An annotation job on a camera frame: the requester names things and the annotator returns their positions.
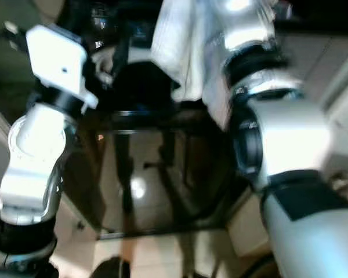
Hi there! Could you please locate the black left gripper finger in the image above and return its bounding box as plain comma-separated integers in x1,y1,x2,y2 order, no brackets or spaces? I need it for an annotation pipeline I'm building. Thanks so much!
111,32,129,76

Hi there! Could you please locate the white cloth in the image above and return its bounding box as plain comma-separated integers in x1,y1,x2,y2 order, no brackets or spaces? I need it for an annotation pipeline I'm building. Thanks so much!
151,0,233,131

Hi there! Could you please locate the black top-load washing machine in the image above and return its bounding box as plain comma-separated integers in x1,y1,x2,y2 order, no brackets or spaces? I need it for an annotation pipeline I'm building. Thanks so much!
49,0,267,238

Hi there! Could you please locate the black left robot foot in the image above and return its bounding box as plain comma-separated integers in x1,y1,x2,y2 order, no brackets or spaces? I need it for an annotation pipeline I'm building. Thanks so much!
93,258,131,278

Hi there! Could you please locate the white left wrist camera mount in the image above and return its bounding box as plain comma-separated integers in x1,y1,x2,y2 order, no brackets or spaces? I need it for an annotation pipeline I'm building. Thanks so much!
25,24,99,111

